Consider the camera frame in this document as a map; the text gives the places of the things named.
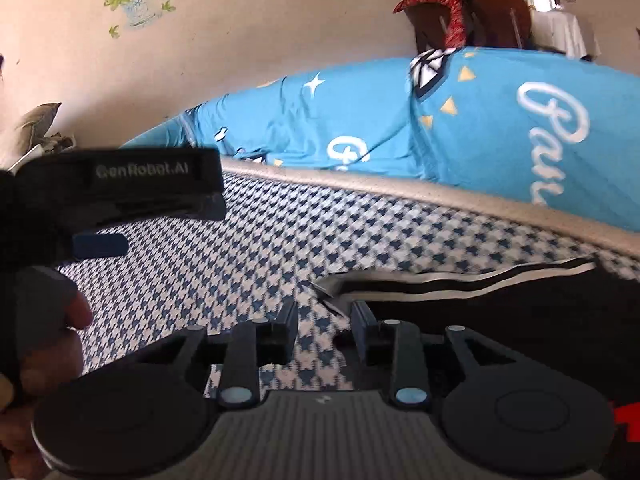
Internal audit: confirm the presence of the white tablecloth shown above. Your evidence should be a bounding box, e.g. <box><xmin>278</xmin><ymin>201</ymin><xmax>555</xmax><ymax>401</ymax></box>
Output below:
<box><xmin>530</xmin><ymin>9</ymin><xmax>601</xmax><ymax>61</ymax></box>

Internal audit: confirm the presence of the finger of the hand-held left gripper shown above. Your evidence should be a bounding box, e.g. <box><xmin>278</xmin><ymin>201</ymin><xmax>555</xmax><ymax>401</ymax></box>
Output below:
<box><xmin>107</xmin><ymin>191</ymin><xmax>227</xmax><ymax>222</ymax></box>
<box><xmin>71</xmin><ymin>232</ymin><xmax>130</xmax><ymax>260</ymax></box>

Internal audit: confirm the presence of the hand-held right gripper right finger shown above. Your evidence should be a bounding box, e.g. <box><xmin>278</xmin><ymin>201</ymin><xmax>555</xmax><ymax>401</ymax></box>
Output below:
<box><xmin>351</xmin><ymin>301</ymin><xmax>518</xmax><ymax>408</ymax></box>

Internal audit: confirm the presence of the grey cushion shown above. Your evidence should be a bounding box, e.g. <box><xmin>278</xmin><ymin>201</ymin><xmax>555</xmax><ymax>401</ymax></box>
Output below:
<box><xmin>12</xmin><ymin>102</ymin><xmax>63</xmax><ymax>153</ymax></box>

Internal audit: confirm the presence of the black t-shirt red print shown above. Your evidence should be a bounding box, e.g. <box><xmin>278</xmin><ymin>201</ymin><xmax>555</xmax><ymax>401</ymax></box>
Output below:
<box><xmin>312</xmin><ymin>255</ymin><xmax>640</xmax><ymax>480</ymax></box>

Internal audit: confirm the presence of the brown wooden chair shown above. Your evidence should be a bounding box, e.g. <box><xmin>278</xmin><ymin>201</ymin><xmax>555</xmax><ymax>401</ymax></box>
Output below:
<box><xmin>407</xmin><ymin>2</ymin><xmax>468</xmax><ymax>54</ymax></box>
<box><xmin>460</xmin><ymin>0</ymin><xmax>533</xmax><ymax>52</ymax></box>

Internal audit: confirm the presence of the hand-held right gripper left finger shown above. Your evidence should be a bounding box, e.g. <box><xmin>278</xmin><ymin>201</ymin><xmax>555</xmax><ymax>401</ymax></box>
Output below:
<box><xmin>131</xmin><ymin>299</ymin><xmax>301</xmax><ymax>408</ymax></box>

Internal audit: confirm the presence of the houndstooth seat cover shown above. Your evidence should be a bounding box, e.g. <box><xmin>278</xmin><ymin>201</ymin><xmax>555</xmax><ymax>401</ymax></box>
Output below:
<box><xmin>50</xmin><ymin>156</ymin><xmax>640</xmax><ymax>413</ymax></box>

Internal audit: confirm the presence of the person's left hand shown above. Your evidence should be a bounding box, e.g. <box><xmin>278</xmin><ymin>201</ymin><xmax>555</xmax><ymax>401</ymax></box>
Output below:
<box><xmin>0</xmin><ymin>289</ymin><xmax>95</xmax><ymax>480</ymax></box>

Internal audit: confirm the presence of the blue printed sofa cover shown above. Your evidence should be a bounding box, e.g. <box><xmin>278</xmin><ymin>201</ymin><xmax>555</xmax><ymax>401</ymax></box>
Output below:
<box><xmin>122</xmin><ymin>46</ymin><xmax>640</xmax><ymax>233</ymax></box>

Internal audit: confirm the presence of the red patterned cloth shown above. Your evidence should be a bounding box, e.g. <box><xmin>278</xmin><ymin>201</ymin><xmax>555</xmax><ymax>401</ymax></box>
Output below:
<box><xmin>392</xmin><ymin>0</ymin><xmax>476</xmax><ymax>53</ymax></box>

